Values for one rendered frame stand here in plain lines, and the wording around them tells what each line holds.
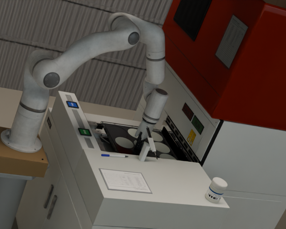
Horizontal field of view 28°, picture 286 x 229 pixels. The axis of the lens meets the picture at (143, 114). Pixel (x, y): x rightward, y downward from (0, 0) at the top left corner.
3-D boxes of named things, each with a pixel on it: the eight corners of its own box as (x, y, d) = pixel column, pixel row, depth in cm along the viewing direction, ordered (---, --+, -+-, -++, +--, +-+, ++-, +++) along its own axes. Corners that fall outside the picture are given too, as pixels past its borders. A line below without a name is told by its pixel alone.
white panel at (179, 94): (141, 106, 357) (164, 49, 340) (192, 186, 292) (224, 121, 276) (137, 105, 355) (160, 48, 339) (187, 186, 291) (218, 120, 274)
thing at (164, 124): (160, 134, 326) (166, 120, 322) (190, 181, 291) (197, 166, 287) (157, 133, 325) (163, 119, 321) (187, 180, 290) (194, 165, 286)
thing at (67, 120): (66, 115, 311) (74, 93, 305) (92, 176, 267) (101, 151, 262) (50, 112, 307) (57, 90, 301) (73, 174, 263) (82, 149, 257)
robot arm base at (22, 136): (-1, 147, 246) (11, 110, 239) (0, 126, 262) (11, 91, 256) (42, 156, 252) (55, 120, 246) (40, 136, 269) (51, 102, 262)
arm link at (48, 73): (34, 82, 251) (44, 98, 239) (23, 60, 244) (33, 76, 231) (133, 31, 259) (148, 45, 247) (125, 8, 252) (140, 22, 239)
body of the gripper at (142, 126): (148, 112, 288) (140, 130, 292) (139, 116, 279) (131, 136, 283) (160, 119, 285) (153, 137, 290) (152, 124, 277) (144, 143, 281)
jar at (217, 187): (214, 194, 264) (223, 177, 260) (221, 203, 258) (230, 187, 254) (202, 192, 260) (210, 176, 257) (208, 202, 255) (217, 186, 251)
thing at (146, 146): (148, 158, 271) (158, 135, 265) (151, 162, 268) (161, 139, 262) (137, 156, 268) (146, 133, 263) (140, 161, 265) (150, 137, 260)
